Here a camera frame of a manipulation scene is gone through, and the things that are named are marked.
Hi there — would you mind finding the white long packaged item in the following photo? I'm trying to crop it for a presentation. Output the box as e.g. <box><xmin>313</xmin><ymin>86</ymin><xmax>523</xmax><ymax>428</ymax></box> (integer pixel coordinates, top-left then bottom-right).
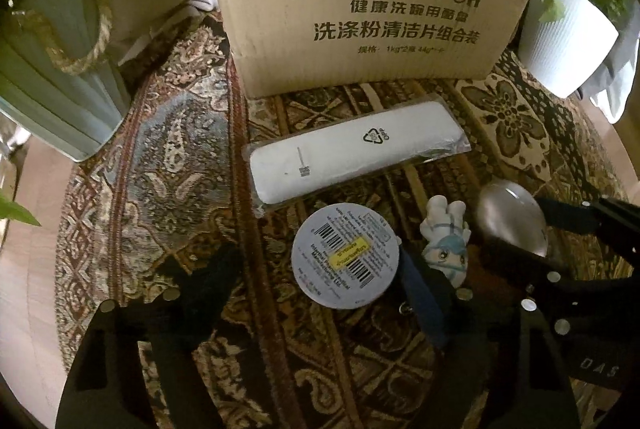
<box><xmin>243</xmin><ymin>94</ymin><xmax>471</xmax><ymax>218</ymax></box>

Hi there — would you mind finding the white ribbed plant pot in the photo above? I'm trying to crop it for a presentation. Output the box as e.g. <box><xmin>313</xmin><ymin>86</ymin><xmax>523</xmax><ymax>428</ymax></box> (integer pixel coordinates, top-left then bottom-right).
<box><xmin>518</xmin><ymin>0</ymin><xmax>618</xmax><ymax>98</ymax></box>

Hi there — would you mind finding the patterned persian rug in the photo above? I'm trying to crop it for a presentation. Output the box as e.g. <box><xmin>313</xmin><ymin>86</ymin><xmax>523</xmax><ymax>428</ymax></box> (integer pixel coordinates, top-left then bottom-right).
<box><xmin>55</xmin><ymin>13</ymin><xmax>627</xmax><ymax>428</ymax></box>

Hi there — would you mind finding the grey green flower pot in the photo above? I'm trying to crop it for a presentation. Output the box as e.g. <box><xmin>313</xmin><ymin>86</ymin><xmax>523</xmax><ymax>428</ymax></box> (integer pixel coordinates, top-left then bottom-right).
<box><xmin>1</xmin><ymin>0</ymin><xmax>131</xmax><ymax>162</ymax></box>

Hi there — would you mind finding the small nurse doll keychain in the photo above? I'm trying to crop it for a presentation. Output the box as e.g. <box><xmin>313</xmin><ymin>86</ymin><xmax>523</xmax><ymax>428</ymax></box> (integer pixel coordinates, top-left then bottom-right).
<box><xmin>420</xmin><ymin>195</ymin><xmax>471</xmax><ymax>288</ymax></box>

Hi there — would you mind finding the silver oval stone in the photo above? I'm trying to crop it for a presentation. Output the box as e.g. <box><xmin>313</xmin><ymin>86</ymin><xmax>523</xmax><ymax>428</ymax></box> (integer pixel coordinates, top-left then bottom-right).
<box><xmin>475</xmin><ymin>180</ymin><xmax>549</xmax><ymax>258</ymax></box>

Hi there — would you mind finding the round tin with label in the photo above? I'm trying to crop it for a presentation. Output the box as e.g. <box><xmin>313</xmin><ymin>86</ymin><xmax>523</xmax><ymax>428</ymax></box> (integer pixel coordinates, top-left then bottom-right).
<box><xmin>291</xmin><ymin>202</ymin><xmax>400</xmax><ymax>310</ymax></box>

